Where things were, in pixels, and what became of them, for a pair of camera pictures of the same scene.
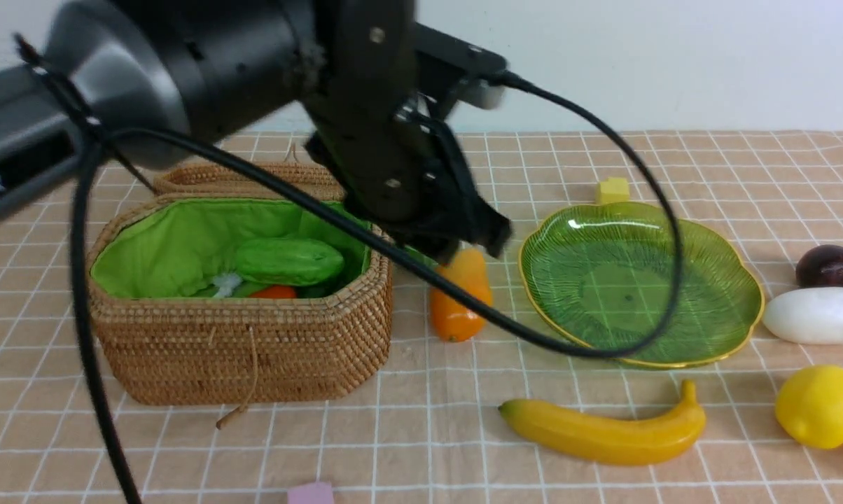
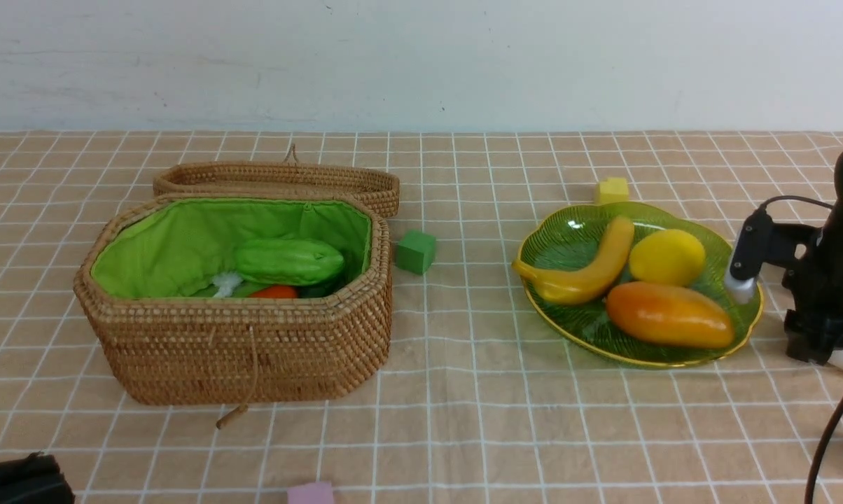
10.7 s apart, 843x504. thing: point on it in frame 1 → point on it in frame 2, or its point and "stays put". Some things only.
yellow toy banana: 600,436 → 583,280
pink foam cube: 315,493 stays put
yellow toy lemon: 821,406 → 666,256
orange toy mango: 458,322 → 668,313
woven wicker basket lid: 320,182 stays put
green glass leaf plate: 599,275 stays put
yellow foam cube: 615,190 stays put
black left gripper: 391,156 → 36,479
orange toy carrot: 276,292 stays put
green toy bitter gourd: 286,261 stays put
